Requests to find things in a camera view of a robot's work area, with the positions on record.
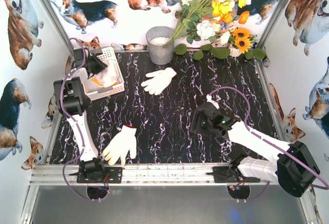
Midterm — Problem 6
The orange dotted glove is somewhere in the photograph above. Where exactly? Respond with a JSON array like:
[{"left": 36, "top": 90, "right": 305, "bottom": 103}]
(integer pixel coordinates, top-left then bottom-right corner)
[{"left": 91, "top": 60, "right": 120, "bottom": 87}]

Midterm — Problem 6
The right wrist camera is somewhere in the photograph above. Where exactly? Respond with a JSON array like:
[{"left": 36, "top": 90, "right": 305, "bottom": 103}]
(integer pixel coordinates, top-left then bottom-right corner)
[{"left": 206, "top": 95, "right": 219, "bottom": 110}]

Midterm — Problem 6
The white plastic storage basket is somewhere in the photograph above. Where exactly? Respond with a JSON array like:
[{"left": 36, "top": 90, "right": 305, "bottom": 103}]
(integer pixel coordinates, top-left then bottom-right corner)
[{"left": 83, "top": 47, "right": 124, "bottom": 101}]

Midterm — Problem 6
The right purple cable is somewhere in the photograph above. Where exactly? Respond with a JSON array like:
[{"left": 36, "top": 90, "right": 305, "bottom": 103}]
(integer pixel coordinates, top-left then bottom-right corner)
[{"left": 207, "top": 86, "right": 329, "bottom": 202}]

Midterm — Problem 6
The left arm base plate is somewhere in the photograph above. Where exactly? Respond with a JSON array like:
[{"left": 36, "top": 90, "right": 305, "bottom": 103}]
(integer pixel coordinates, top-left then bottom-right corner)
[{"left": 77, "top": 166, "right": 123, "bottom": 183}]

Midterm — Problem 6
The small sunflower pot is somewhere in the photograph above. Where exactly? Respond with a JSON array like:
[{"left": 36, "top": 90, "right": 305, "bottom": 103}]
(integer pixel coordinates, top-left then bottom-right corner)
[{"left": 228, "top": 27, "right": 257, "bottom": 57}]

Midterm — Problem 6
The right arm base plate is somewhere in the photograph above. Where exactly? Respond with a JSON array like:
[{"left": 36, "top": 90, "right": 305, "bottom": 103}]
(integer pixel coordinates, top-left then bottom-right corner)
[{"left": 205, "top": 163, "right": 261, "bottom": 184}]

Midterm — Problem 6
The artificial flower bouquet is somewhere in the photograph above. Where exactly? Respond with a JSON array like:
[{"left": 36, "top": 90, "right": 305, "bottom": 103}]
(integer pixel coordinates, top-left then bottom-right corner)
[{"left": 167, "top": 0, "right": 251, "bottom": 45}]

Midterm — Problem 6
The cream knit glove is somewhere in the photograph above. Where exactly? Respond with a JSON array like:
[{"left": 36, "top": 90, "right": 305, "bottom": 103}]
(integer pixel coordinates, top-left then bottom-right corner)
[{"left": 141, "top": 67, "right": 177, "bottom": 96}]

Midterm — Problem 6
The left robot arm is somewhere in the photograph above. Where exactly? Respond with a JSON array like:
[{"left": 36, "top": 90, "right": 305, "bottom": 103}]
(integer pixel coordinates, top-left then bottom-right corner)
[{"left": 53, "top": 46, "right": 105, "bottom": 183}]

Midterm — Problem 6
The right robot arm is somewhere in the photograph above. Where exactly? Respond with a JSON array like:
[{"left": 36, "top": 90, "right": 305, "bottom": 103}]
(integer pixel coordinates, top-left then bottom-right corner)
[{"left": 190, "top": 102, "right": 320, "bottom": 197}]

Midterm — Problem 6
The grey metal bucket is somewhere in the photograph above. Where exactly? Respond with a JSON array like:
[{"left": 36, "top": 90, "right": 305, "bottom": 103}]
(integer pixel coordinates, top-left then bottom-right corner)
[{"left": 145, "top": 26, "right": 174, "bottom": 65}]

